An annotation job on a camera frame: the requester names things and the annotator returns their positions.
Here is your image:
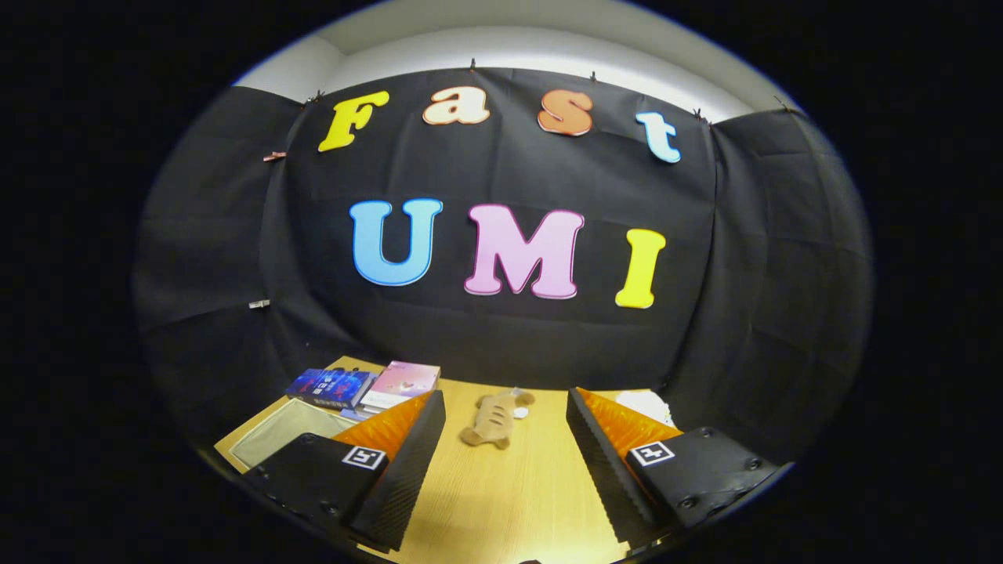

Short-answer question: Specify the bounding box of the black backdrop cloth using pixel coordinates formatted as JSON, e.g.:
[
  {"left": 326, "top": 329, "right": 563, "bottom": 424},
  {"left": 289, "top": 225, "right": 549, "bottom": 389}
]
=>
[{"left": 133, "top": 67, "right": 874, "bottom": 471}]

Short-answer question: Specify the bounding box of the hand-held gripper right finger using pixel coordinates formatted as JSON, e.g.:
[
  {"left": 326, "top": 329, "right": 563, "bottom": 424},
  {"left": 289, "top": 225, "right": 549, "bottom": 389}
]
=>
[{"left": 565, "top": 386, "right": 781, "bottom": 548}]

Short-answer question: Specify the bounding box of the white plush toy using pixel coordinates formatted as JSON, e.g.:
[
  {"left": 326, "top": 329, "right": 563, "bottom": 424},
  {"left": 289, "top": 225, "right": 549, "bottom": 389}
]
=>
[{"left": 615, "top": 390, "right": 675, "bottom": 428}]

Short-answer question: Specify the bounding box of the pink book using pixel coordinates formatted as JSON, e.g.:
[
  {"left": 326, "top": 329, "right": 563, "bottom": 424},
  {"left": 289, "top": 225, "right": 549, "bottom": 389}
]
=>
[{"left": 360, "top": 360, "right": 441, "bottom": 414}]

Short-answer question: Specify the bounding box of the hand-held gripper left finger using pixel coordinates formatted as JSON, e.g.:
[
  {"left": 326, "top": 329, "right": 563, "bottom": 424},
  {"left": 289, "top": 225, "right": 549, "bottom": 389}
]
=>
[{"left": 241, "top": 389, "right": 447, "bottom": 552}]

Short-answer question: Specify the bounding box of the tan bread-shaped plush toy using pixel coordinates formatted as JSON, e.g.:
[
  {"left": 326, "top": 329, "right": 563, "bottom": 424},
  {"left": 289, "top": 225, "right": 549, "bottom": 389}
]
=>
[{"left": 460, "top": 389, "right": 536, "bottom": 450}]

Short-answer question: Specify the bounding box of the row of black clips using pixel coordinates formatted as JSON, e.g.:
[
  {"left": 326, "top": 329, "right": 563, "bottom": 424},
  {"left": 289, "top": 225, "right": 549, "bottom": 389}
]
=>
[{"left": 306, "top": 56, "right": 794, "bottom": 125}]

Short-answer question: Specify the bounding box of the blue book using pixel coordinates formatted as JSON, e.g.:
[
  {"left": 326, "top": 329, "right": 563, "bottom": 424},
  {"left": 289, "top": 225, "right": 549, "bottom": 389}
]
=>
[{"left": 286, "top": 368, "right": 377, "bottom": 410}]

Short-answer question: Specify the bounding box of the green fabric storage box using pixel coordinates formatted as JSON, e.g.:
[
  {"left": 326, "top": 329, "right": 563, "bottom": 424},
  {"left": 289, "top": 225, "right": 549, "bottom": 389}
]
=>
[{"left": 227, "top": 398, "right": 357, "bottom": 472}]

